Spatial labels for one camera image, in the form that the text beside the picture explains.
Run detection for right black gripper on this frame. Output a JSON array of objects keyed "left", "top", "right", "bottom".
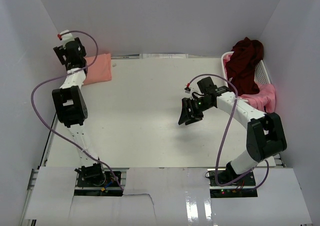
[{"left": 178, "top": 97, "right": 214, "bottom": 125}]

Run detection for salmon pink t shirt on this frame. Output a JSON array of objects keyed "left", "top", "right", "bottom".
[{"left": 83, "top": 53, "right": 112, "bottom": 85}]

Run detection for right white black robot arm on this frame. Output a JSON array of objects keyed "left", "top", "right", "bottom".
[{"left": 178, "top": 91, "right": 287, "bottom": 186}]

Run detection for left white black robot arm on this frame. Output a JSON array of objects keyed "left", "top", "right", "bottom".
[{"left": 52, "top": 33, "right": 106, "bottom": 186}]

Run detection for papers behind table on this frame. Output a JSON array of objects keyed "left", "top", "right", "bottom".
[{"left": 139, "top": 53, "right": 189, "bottom": 59}]

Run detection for dark red shirt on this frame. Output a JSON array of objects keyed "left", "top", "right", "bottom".
[{"left": 225, "top": 37, "right": 264, "bottom": 96}]

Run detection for pink shirt in basket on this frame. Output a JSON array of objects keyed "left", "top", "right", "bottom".
[{"left": 240, "top": 82, "right": 276, "bottom": 113}]

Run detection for white plastic laundry basket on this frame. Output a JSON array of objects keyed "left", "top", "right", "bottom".
[{"left": 221, "top": 51, "right": 270, "bottom": 86}]

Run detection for white paper sheets front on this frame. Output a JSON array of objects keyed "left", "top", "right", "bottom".
[{"left": 25, "top": 167, "right": 312, "bottom": 226}]

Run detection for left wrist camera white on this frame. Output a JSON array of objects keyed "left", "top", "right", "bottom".
[{"left": 57, "top": 30, "right": 75, "bottom": 43}]

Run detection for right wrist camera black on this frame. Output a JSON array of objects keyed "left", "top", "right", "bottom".
[{"left": 197, "top": 77, "right": 231, "bottom": 96}]

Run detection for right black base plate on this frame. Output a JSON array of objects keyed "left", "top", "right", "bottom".
[{"left": 204, "top": 170, "right": 258, "bottom": 199}]

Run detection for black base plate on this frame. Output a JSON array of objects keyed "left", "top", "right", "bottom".
[
  {"left": 204, "top": 170, "right": 258, "bottom": 199},
  {"left": 74, "top": 171, "right": 123, "bottom": 197}
]

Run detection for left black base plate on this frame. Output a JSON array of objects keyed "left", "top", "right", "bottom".
[{"left": 74, "top": 171, "right": 123, "bottom": 197}]

